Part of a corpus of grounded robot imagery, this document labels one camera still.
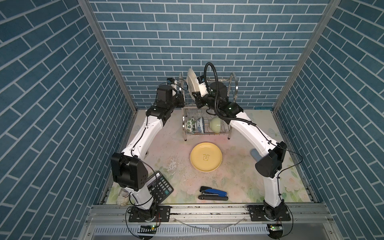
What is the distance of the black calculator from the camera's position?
2.62ft

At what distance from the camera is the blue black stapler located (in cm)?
79

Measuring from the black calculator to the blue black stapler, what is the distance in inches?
6.5
